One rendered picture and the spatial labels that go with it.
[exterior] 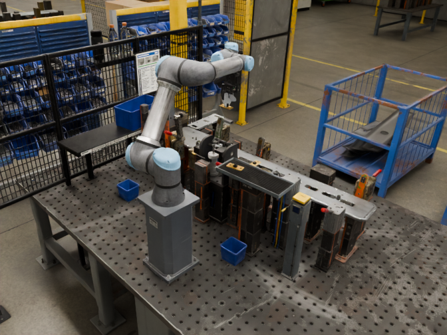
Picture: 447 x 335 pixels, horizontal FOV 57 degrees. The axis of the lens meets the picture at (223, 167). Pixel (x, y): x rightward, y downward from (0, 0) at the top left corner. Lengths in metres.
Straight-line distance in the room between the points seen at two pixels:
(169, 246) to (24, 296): 1.47
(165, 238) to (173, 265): 0.17
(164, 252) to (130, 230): 0.46
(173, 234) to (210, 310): 0.37
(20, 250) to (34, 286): 0.44
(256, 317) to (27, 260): 2.02
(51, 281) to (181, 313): 1.48
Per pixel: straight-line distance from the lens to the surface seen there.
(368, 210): 2.15
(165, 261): 2.00
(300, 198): 1.83
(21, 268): 3.40
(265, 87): 5.61
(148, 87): 3.00
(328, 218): 1.99
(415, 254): 2.46
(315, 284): 2.11
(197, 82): 1.83
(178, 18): 3.15
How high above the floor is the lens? 2.16
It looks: 30 degrees down
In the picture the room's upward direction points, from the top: 2 degrees clockwise
